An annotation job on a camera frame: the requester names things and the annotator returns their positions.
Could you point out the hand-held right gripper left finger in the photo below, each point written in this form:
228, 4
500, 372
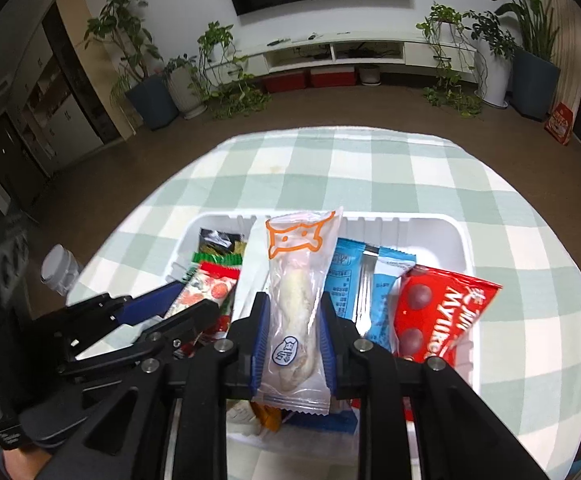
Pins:
260, 345

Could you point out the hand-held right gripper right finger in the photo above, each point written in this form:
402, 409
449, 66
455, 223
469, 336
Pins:
329, 350

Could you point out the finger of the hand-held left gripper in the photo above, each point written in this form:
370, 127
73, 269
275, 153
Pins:
180, 327
145, 305

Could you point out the strawberry print snack packet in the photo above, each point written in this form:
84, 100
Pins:
205, 290

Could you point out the light blue snack packet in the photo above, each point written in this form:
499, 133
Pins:
343, 280

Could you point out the orange snack packet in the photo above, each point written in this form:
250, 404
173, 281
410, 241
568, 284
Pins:
268, 417

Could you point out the clear packet with orange print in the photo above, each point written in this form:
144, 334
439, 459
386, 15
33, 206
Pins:
295, 280

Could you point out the long white snack packet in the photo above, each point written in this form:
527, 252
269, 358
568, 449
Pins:
253, 270

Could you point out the black snack packet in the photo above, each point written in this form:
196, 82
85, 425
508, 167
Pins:
220, 242

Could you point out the red snack packet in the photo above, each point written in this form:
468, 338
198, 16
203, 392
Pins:
435, 305

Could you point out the white plastic tray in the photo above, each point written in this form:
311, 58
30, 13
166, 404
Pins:
420, 240

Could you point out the person's left forearm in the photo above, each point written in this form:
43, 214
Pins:
25, 467

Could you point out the white trash bin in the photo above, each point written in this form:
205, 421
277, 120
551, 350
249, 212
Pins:
60, 270

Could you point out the dark door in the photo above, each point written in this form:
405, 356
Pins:
10, 160

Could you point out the leafy tree in blue pot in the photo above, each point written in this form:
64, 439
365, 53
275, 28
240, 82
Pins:
153, 102

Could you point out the small plant ribbed white pot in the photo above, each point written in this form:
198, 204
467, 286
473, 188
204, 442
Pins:
185, 92

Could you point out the trailing pothos plant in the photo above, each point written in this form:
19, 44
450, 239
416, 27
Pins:
230, 85

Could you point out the red storage box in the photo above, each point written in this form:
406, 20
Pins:
333, 76
284, 82

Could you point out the small empty flower pot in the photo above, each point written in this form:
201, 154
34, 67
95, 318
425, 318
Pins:
369, 75

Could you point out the white television cabinet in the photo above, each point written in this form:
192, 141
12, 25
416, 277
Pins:
420, 52

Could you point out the trailing vine plant on stand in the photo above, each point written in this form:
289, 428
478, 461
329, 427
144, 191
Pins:
445, 60

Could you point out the bushy plant tall white pot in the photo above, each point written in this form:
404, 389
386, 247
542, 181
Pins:
495, 80

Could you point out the red paper bag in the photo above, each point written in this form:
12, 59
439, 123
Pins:
559, 124

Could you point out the broad leaf plant dark pot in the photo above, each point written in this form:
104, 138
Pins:
535, 85

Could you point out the white wall cupboard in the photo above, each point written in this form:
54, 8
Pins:
70, 110

